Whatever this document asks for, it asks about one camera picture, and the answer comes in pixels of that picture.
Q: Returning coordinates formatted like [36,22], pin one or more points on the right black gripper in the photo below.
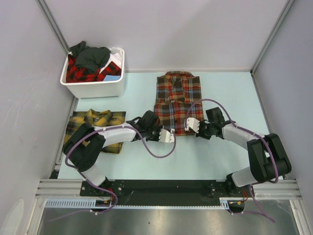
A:
[200,133]

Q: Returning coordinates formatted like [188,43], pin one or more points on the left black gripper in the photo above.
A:
[158,128]

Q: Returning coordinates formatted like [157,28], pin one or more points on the red brown plaid shirt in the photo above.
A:
[176,91]

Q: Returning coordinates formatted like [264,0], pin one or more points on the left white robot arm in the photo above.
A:
[86,137]

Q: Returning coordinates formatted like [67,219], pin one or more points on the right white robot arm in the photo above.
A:
[267,157]

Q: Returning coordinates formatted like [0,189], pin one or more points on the folded yellow plaid shirt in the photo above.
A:
[95,118]

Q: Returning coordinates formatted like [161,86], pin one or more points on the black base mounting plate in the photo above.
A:
[174,193]

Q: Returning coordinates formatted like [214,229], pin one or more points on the white shirt in bin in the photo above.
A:
[116,56]

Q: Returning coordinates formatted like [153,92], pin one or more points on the white plastic laundry bin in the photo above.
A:
[112,87]

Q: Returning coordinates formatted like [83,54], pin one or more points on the red black checked shirt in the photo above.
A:
[75,74]

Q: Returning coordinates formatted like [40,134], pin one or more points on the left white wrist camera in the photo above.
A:
[166,136]

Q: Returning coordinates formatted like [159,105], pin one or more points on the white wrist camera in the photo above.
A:
[192,124]
[166,136]

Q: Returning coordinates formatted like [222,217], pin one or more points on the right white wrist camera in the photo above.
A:
[192,124]

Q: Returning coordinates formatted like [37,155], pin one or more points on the aluminium frame rail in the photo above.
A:
[70,188]

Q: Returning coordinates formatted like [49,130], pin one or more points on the white slotted cable duct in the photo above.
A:
[100,204]

